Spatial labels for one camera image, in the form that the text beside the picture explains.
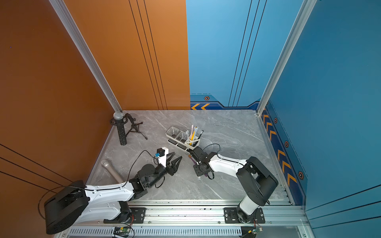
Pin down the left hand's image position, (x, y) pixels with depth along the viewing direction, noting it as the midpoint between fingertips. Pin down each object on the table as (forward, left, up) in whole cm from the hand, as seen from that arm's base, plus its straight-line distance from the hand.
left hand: (178, 154), depth 78 cm
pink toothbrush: (+17, -6, -2) cm, 18 cm away
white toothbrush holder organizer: (+18, +1, -13) cm, 22 cm away
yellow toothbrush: (+15, -7, -4) cm, 17 cm away
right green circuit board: (-31, -38, -16) cm, 51 cm away
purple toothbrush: (+7, -5, -16) cm, 18 cm away
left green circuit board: (-32, +26, -19) cm, 45 cm away
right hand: (-1, -11, -17) cm, 21 cm away
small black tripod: (+24, +33, -8) cm, 42 cm away
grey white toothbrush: (+14, -4, +2) cm, 14 cm away
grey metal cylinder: (-4, +40, -15) cm, 43 cm away
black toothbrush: (+14, -12, -1) cm, 18 cm away
